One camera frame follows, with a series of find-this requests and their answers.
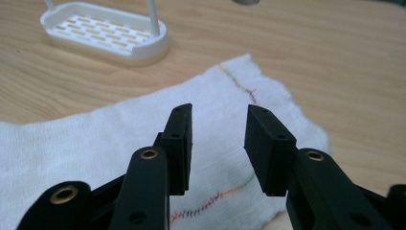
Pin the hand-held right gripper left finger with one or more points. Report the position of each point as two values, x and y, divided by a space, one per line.
153 179

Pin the white slotted drain rack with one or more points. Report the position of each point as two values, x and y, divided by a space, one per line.
105 32

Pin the white cloth with coloured stitching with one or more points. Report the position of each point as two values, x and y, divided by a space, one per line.
220 105

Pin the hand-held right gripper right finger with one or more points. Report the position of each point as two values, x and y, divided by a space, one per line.
287 166

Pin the grey round object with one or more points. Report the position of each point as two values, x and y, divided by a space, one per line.
245 1

